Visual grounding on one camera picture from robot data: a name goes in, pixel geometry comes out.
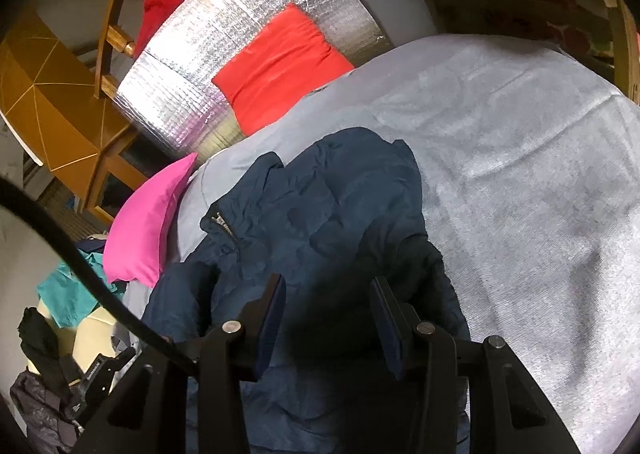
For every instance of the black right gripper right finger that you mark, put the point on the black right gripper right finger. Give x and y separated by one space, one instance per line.
435 370

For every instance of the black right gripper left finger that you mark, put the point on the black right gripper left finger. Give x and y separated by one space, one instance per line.
146 411

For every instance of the navy blue jacket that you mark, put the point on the navy blue jacket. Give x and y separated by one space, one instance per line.
346 211

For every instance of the cream yellow garment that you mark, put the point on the cream yellow garment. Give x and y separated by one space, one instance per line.
87 340

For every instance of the dark grey garment pile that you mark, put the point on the dark grey garment pile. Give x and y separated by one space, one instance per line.
45 392

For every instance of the teal garment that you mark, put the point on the teal garment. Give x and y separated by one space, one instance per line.
67 300

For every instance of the pink pillow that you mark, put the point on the pink pillow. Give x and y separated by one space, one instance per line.
135 248

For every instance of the grey bed sheet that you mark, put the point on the grey bed sheet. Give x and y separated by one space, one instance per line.
529 165

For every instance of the silver foil headboard cover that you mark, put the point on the silver foil headboard cover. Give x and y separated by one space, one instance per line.
168 93

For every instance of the brown geometric cabinet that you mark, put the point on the brown geometric cabinet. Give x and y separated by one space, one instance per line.
47 97

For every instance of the red-orange pillow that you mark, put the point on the red-orange pillow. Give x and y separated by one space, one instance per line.
286 60

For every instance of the wooden bed headboard frame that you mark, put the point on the wooden bed headboard frame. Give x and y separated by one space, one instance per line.
113 38

